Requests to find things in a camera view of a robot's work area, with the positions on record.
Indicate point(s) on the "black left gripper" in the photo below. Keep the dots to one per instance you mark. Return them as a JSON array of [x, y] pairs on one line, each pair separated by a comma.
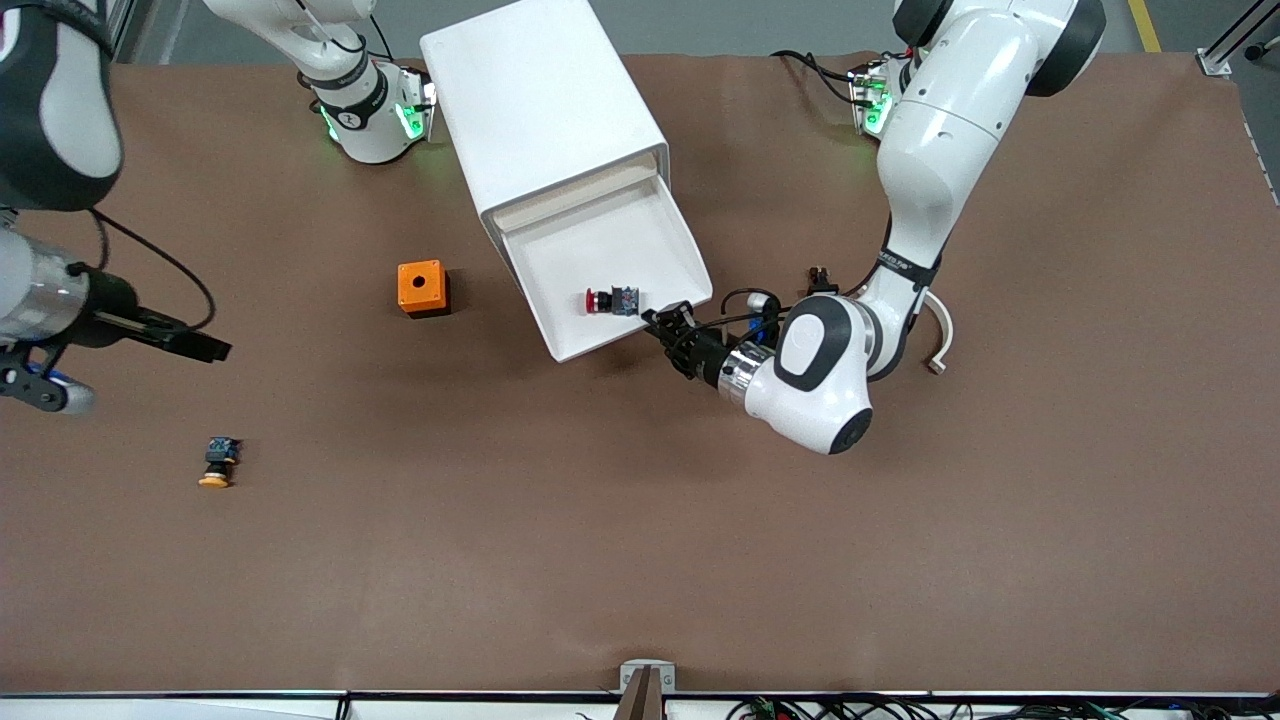
[[703, 354]]

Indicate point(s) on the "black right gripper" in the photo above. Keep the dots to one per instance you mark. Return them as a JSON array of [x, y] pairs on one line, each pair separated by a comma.
[[108, 316]]

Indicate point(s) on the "red mushroom push button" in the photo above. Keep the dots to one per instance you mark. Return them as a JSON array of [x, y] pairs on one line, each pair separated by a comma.
[[605, 301]]

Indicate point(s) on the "white sliding drawer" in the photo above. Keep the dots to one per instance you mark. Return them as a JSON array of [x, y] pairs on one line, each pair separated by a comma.
[[600, 250]]

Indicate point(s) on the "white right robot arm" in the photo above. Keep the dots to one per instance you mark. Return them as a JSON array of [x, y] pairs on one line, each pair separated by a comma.
[[60, 110]]

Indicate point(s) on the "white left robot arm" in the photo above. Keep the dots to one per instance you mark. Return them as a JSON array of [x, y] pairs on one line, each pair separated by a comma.
[[940, 140]]

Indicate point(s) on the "yellow mushroom push button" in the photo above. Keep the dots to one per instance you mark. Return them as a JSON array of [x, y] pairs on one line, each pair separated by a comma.
[[218, 462]]

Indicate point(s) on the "white drawer cabinet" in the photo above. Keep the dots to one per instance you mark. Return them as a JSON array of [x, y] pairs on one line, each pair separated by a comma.
[[540, 110]]

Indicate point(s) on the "aluminium profile beam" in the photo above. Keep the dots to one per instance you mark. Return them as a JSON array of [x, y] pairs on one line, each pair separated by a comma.
[[1235, 40]]

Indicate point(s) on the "small black switch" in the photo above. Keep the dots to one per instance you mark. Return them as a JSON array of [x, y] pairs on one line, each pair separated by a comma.
[[820, 280]]

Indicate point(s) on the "orange button enclosure box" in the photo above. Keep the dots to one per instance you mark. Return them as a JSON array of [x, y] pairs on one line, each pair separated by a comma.
[[420, 288]]

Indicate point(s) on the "white curved plastic bracket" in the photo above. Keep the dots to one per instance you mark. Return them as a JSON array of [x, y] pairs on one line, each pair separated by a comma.
[[945, 335]]

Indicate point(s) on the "grey bracket with brown post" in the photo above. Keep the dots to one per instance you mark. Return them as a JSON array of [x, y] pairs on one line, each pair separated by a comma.
[[647, 685]]

